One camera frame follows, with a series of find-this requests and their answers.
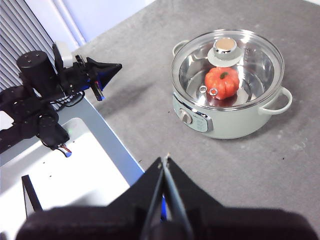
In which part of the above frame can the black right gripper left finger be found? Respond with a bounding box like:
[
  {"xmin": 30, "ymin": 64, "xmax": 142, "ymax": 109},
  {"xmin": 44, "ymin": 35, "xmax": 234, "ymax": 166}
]
[{"xmin": 16, "ymin": 156, "xmax": 165, "ymax": 240}]

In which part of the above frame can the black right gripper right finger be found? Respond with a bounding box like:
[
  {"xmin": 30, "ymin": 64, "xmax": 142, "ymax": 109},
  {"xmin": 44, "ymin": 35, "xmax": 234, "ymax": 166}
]
[{"xmin": 164, "ymin": 155, "xmax": 320, "ymax": 240}]

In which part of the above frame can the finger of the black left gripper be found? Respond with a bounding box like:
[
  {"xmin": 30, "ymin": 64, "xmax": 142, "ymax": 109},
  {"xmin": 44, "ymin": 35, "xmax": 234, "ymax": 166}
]
[
  {"xmin": 96, "ymin": 73, "xmax": 113, "ymax": 91},
  {"xmin": 86, "ymin": 57, "xmax": 123, "ymax": 76}
]

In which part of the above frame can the orange pumpkin with green stem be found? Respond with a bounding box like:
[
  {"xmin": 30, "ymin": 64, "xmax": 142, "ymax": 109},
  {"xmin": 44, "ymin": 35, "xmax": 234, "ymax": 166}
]
[{"xmin": 204, "ymin": 66, "xmax": 240, "ymax": 101}]

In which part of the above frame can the glass lid with green knob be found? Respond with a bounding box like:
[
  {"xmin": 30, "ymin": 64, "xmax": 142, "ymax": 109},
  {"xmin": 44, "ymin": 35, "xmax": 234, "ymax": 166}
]
[{"xmin": 171, "ymin": 28, "xmax": 286, "ymax": 112}]

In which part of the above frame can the pale green electric cooking pot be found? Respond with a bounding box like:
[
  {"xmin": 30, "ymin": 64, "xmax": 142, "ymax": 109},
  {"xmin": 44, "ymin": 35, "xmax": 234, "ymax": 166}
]
[{"xmin": 171, "ymin": 28, "xmax": 294, "ymax": 140}]

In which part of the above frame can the grey ribbed panel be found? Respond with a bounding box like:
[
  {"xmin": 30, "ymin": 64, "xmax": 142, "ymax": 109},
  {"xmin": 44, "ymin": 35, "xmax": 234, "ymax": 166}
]
[{"xmin": 0, "ymin": 0, "xmax": 56, "ymax": 91}]

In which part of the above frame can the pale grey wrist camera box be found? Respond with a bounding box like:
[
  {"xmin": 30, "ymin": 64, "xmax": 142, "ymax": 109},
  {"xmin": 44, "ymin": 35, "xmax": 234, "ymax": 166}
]
[{"xmin": 55, "ymin": 41, "xmax": 74, "ymax": 69}]

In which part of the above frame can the black cable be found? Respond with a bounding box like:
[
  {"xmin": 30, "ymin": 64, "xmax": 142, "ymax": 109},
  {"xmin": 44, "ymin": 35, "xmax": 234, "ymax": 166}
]
[{"xmin": 49, "ymin": 90, "xmax": 85, "ymax": 108}]

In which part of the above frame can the black upright post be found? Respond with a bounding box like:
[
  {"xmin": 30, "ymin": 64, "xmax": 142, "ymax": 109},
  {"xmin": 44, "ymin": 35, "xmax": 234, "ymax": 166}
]
[{"xmin": 21, "ymin": 174, "xmax": 44, "ymax": 219}]

